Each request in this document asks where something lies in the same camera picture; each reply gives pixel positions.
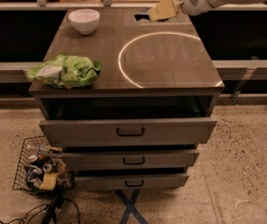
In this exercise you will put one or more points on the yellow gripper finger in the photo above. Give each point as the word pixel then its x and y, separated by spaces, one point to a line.
pixel 164 10

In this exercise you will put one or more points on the green rice chip bag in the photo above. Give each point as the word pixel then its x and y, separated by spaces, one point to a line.
pixel 66 71

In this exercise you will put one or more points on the white ceramic bowl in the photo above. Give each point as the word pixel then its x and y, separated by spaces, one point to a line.
pixel 84 20

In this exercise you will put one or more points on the grey drawer cabinet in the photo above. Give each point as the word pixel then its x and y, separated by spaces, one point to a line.
pixel 151 70

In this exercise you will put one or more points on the top grey drawer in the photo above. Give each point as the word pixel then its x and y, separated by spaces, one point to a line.
pixel 127 132

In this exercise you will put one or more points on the grey drawer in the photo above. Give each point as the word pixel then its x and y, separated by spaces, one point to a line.
pixel 127 132
pixel 126 160
pixel 131 181

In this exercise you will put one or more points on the middle grey drawer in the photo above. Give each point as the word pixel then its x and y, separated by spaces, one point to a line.
pixel 126 160

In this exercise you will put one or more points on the bottom grey drawer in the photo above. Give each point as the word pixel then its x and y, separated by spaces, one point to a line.
pixel 131 181

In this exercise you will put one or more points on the clear plastic bottle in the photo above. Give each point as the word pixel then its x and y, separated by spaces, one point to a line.
pixel 38 148

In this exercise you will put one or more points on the crushed can in basket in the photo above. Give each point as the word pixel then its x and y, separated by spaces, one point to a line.
pixel 47 167

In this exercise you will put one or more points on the blue tape cross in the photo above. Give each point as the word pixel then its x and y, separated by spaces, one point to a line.
pixel 130 208

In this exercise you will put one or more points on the yellow sponge in basket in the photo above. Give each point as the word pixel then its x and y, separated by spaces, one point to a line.
pixel 49 181

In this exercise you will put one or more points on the black wire basket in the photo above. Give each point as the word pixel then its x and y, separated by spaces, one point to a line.
pixel 29 173

